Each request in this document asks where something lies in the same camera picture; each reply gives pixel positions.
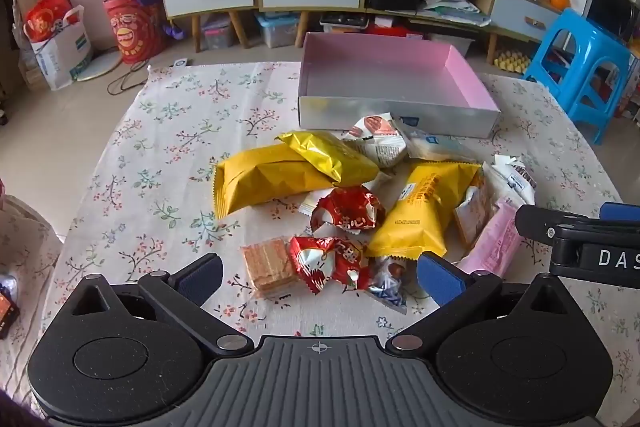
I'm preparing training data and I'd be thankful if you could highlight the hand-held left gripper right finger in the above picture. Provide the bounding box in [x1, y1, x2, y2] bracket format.
[386, 252, 573, 354]

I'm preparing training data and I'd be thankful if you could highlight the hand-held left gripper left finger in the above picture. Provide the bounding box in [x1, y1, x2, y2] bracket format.
[67, 253, 255, 355]

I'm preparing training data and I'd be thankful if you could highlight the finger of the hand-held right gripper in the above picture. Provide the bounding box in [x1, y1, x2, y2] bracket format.
[515, 204, 607, 242]
[599, 202, 640, 226]

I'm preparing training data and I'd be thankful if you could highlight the white brown-print snack packet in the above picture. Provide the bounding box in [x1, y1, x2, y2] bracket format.
[481, 153, 538, 208]

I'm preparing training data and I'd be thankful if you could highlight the blue silver snack packet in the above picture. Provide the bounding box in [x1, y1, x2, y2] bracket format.
[369, 256, 410, 315]

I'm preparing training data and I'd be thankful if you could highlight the pink snack packet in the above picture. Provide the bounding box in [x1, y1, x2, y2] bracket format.
[456, 201, 525, 277]

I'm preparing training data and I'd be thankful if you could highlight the yellow orange-print snack packet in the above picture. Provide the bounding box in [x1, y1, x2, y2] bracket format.
[366, 162, 482, 259]

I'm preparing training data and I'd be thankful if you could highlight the wafer biscuit packet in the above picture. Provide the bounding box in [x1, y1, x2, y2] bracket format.
[240, 237, 297, 299]

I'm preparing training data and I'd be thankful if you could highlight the white orange snack packet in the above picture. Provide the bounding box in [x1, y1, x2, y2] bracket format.
[452, 177, 496, 250]

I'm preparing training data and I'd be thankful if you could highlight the red snack packet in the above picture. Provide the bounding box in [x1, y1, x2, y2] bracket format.
[310, 187, 387, 234]
[289, 236, 373, 294]

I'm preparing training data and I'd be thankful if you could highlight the large yellow snack packet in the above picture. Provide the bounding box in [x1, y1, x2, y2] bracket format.
[212, 143, 353, 221]

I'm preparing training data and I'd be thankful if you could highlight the clear blue-label snack packet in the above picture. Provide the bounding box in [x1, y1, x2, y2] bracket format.
[391, 113, 426, 135]
[406, 127, 483, 164]

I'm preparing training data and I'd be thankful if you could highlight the shiny gold snack packet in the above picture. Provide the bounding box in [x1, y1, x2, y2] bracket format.
[276, 131, 382, 186]

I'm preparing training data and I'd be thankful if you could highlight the pink cardboard box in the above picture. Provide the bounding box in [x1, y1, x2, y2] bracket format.
[298, 32, 501, 138]

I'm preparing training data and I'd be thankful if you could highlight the floral tablecloth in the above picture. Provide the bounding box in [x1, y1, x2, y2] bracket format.
[37, 61, 640, 427]

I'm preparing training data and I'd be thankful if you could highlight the yellow egg tray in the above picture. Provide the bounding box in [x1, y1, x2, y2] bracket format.
[494, 49, 531, 72]

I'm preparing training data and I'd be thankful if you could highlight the blue plastic stool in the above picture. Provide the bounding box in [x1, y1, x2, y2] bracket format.
[522, 8, 636, 145]

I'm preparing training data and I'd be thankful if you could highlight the black microwave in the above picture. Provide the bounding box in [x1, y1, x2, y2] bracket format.
[582, 0, 640, 45]

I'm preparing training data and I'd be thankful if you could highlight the pale blue drawer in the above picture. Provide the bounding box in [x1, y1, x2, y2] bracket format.
[491, 0, 561, 42]

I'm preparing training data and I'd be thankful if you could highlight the stack of papers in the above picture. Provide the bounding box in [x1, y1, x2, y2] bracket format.
[417, 0, 493, 28]

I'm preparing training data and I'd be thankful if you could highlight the round white board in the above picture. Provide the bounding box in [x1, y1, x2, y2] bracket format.
[75, 52, 123, 82]

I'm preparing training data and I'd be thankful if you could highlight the red flat box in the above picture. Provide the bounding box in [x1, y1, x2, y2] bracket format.
[367, 24, 431, 40]

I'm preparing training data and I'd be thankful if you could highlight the clear storage box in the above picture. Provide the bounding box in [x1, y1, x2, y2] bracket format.
[200, 14, 236, 50]
[256, 12, 306, 48]

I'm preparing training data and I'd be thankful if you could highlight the red printed bag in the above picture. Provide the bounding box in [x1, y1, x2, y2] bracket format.
[103, 0, 168, 65]

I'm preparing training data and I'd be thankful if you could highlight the white paper bag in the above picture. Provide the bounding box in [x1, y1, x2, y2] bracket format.
[30, 5, 93, 91]

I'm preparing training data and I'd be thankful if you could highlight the red gift bag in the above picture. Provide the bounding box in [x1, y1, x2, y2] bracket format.
[25, 0, 73, 42]

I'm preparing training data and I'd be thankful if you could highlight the black floor cable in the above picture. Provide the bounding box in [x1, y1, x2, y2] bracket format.
[107, 59, 151, 96]

